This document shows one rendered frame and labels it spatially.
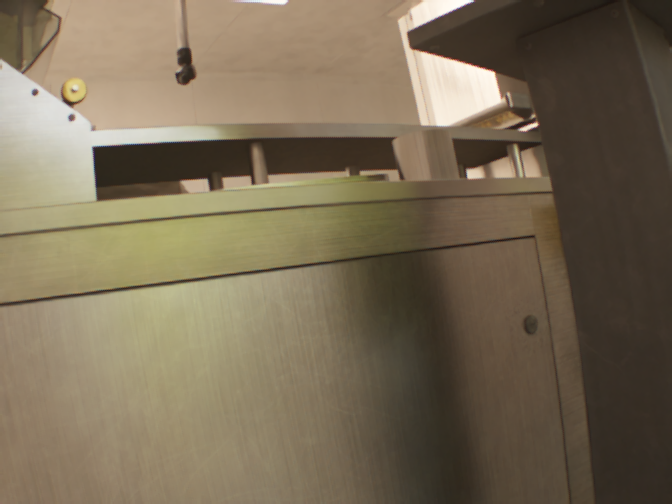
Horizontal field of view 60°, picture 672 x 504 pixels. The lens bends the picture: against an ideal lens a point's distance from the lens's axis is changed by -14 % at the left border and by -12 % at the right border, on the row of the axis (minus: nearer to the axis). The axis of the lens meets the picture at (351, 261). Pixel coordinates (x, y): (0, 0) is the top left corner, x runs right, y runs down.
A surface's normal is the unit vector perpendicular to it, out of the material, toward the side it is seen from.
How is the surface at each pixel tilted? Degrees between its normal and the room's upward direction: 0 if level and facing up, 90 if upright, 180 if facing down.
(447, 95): 90
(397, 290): 90
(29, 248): 90
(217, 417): 90
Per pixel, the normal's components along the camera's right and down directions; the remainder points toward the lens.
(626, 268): -0.71, 0.07
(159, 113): 0.54, -0.14
